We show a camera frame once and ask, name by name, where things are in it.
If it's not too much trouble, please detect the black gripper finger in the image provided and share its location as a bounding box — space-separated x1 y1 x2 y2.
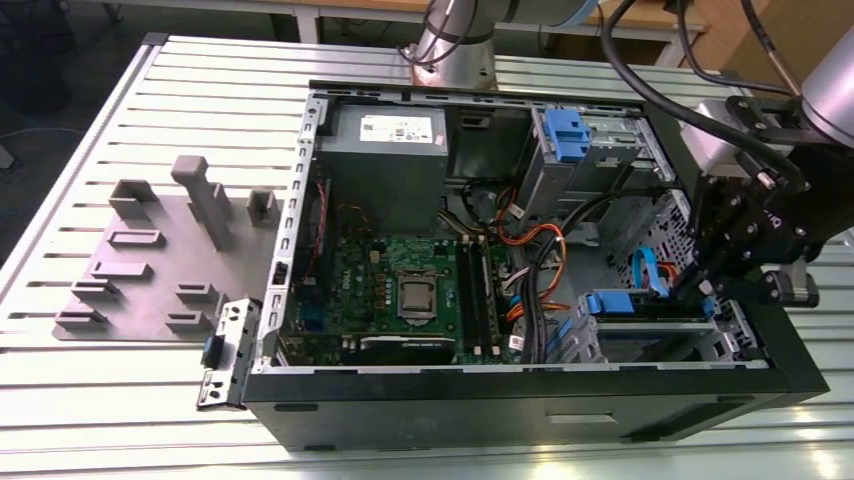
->
670 172 769 301
706 249 769 304

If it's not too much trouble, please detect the metal disk bay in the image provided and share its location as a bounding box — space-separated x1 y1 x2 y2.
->
550 289 743 364

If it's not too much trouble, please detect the metal optical drive cage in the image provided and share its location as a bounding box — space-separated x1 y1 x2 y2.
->
519 103 673 221

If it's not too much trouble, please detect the blue drive latch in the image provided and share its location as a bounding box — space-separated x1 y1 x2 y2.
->
543 107 593 164

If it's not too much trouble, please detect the wooden cabinet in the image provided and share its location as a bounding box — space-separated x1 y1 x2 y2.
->
686 0 854 96

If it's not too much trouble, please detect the black PC case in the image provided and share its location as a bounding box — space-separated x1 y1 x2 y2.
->
240 77 830 454

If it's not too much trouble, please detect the CPU socket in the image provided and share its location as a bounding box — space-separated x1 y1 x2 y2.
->
392 268 443 327

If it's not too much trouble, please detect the silver CPU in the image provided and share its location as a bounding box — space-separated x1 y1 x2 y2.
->
398 282 435 314

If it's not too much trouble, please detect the grey power supply unit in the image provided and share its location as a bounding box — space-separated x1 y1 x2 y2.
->
312 103 450 237

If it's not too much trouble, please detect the black graphics card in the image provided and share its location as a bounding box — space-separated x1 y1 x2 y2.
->
339 334 459 366

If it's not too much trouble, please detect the green motherboard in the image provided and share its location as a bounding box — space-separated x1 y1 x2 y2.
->
279 234 529 365

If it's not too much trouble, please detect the grey parts rack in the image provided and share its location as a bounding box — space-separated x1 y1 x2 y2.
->
51 154 292 346

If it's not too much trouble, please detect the blue wire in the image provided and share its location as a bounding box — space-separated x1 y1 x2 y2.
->
630 246 670 297

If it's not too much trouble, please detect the large silver wrist camera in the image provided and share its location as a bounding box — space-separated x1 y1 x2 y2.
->
679 98 759 176

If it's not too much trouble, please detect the orange wire bundle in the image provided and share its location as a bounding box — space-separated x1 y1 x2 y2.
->
497 223 570 321

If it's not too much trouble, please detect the thick black internal cable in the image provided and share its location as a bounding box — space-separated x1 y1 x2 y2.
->
519 185 673 364

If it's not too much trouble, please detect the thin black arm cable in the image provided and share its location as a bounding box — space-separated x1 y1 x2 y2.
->
739 0 806 99
674 0 799 96

